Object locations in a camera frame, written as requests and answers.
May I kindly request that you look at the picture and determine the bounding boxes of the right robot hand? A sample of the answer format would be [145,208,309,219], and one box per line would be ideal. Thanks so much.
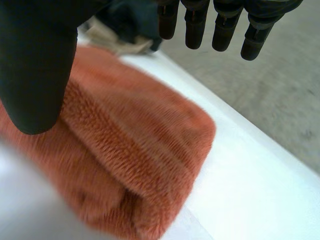
[0,0,304,135]

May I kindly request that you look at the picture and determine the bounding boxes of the coral towel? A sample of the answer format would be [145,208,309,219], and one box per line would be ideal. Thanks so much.
[0,46,217,240]

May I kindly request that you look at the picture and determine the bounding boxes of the dark blue cloth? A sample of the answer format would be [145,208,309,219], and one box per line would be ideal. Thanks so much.
[93,0,164,52]

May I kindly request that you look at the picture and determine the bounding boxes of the beige shorts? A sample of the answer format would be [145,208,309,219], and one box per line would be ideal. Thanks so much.
[83,19,155,56]

